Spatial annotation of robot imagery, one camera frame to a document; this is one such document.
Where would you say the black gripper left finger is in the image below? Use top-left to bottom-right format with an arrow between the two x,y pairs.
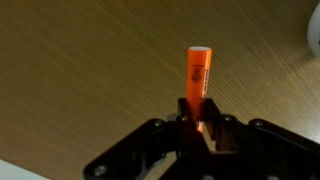
83,97 -> 210,180

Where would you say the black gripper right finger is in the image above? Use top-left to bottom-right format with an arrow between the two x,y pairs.
200,96 -> 320,180

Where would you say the orange marker pen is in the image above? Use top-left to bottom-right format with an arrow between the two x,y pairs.
185,45 -> 213,133

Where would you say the white mug with green band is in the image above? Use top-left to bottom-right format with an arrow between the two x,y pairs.
306,3 -> 320,60

